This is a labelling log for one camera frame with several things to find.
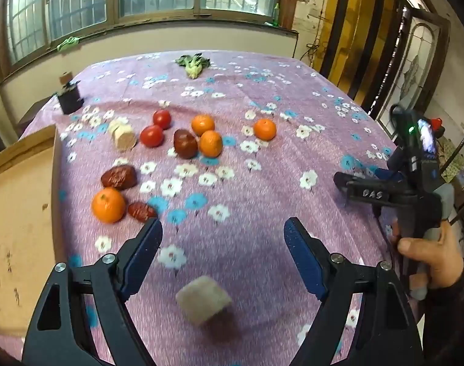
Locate orange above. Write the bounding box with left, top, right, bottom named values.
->
left=92, top=188, right=126, bottom=224
left=199, top=130, right=223, bottom=158
left=253, top=118, right=277, bottom=141
left=191, top=114, right=216, bottom=137

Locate small beige yam piece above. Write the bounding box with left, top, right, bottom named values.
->
left=107, top=117, right=130, bottom=134

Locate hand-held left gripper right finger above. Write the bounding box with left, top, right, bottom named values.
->
left=283, top=217, right=425, bottom=366

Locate black electric motor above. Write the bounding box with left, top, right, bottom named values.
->
left=56, top=72, right=84, bottom=115

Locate green cloth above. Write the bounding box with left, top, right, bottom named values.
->
left=56, top=36, right=81, bottom=52

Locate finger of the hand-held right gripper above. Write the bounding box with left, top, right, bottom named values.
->
left=334, top=171, right=398, bottom=204
left=375, top=168, right=403, bottom=184

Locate person's right hand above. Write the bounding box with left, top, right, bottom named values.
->
left=398, top=222, right=464, bottom=289

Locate purple floral tablecloth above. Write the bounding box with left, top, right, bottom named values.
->
left=0, top=49, right=419, bottom=366

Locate large beige yam chunk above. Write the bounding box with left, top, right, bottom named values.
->
left=176, top=274, right=233, bottom=326

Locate green bok choy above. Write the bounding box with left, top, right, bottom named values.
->
left=175, top=52, right=211, bottom=80

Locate golden striped door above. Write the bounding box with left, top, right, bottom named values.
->
left=319, top=0, right=412, bottom=111

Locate glass panel door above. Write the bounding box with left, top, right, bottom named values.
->
left=373, top=8, right=452, bottom=123

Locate brown cardboard box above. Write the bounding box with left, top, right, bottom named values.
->
left=0, top=125, right=67, bottom=336

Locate dark wooden stool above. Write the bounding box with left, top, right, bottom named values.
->
left=19, top=98, right=52, bottom=129

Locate dark red date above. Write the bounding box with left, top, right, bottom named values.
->
left=173, top=129, right=198, bottom=159
left=101, top=165, right=137, bottom=191
left=127, top=202, right=159, bottom=224

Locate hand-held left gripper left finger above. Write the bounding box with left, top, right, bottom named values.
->
left=22, top=217, right=164, bottom=366

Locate person's right forearm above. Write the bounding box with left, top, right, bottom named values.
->
left=423, top=259, right=464, bottom=366

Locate red tomato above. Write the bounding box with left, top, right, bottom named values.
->
left=153, top=109, right=172, bottom=130
left=140, top=125, right=165, bottom=148

